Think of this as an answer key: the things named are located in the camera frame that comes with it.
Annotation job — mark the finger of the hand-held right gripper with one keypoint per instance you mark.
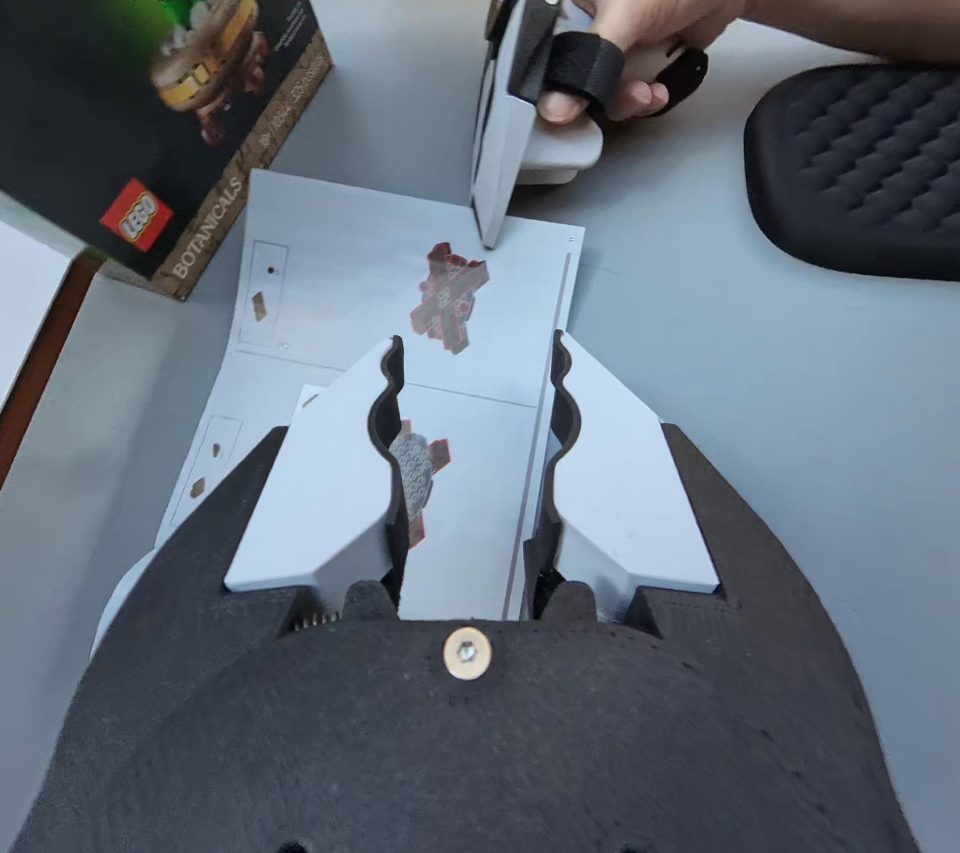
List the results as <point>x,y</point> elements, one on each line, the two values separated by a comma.
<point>499,155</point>

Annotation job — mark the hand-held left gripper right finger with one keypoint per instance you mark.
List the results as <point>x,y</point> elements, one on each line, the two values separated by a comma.
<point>630,508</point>

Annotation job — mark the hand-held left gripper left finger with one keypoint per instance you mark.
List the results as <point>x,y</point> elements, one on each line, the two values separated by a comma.
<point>315,493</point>

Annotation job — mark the white instruction booklet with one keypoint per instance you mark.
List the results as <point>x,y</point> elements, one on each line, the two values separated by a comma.
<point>360,253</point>

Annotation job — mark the grey desk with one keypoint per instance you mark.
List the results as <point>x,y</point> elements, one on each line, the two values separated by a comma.
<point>750,455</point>

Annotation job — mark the black textured wrist rest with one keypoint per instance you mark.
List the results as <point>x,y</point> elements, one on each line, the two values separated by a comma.
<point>862,170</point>

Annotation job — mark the black brick set box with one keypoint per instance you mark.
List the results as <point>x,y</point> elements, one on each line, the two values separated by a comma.
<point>75,118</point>

